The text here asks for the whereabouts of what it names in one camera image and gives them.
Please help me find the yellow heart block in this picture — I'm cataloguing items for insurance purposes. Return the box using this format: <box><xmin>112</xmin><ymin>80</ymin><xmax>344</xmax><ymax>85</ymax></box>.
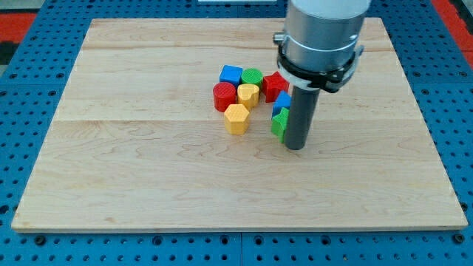
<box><xmin>237</xmin><ymin>83</ymin><xmax>259</xmax><ymax>111</ymax></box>

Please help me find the green star block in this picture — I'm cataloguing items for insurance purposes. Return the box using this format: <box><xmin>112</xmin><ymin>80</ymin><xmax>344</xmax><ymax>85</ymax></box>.
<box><xmin>271</xmin><ymin>107</ymin><xmax>289</xmax><ymax>143</ymax></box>

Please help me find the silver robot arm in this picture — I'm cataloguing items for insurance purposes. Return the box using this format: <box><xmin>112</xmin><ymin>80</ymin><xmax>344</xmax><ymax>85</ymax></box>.
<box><xmin>273</xmin><ymin>0</ymin><xmax>371</xmax><ymax>93</ymax></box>

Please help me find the light wooden board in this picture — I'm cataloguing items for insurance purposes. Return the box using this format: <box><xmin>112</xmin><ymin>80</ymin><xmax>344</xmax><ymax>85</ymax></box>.
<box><xmin>11</xmin><ymin>18</ymin><xmax>468</xmax><ymax>233</ymax></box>

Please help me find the yellow hexagon block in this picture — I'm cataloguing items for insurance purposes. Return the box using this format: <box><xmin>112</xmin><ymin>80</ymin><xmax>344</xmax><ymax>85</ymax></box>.
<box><xmin>224</xmin><ymin>104</ymin><xmax>250</xmax><ymax>135</ymax></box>

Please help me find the blue triangle block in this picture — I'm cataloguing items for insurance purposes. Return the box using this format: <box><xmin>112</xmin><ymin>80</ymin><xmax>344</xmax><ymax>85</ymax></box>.
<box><xmin>272</xmin><ymin>91</ymin><xmax>291</xmax><ymax>117</ymax></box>

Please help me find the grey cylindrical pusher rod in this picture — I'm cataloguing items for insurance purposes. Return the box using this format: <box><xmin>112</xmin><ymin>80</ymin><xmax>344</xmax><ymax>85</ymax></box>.
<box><xmin>284</xmin><ymin>86</ymin><xmax>320</xmax><ymax>150</ymax></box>

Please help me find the blue cube block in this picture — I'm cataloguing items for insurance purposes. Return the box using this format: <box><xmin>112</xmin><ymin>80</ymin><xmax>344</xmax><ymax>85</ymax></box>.
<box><xmin>219</xmin><ymin>65</ymin><xmax>243</xmax><ymax>88</ymax></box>

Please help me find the green cylinder block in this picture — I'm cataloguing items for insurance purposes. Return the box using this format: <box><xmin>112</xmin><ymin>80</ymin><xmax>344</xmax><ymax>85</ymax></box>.
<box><xmin>240</xmin><ymin>68</ymin><xmax>263</xmax><ymax>87</ymax></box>

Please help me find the red star block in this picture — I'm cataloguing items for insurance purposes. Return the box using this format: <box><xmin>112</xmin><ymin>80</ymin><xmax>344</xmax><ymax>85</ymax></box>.
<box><xmin>262</xmin><ymin>72</ymin><xmax>289</xmax><ymax>103</ymax></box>

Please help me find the red cylinder block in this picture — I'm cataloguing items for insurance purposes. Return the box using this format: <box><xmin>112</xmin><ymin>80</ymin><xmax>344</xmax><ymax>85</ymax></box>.
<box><xmin>213</xmin><ymin>82</ymin><xmax>237</xmax><ymax>112</ymax></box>

